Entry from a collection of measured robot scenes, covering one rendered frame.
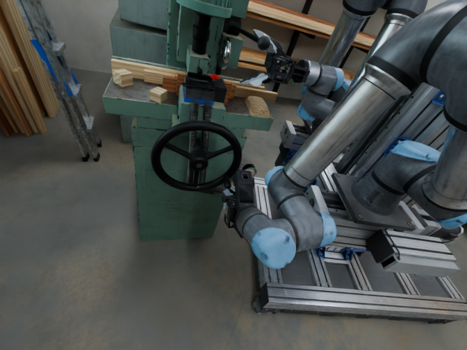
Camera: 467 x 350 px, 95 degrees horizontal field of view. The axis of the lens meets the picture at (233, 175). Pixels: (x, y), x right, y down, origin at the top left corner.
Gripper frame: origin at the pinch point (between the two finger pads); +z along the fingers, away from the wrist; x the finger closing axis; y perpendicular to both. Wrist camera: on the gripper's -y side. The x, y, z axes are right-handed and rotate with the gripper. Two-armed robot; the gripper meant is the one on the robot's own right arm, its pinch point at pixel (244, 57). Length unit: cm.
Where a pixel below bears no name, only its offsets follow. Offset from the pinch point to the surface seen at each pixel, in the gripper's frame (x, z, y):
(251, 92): 15.2, -12.1, -16.0
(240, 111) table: 19.0, -4.7, -3.1
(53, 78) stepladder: 46, 83, -73
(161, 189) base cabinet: 62, 23, -3
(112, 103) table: 21.7, 39.1, -0.9
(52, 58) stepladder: 34, 81, -72
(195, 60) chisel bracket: 6.4, 13.6, -11.5
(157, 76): 15.6, 26.2, -16.0
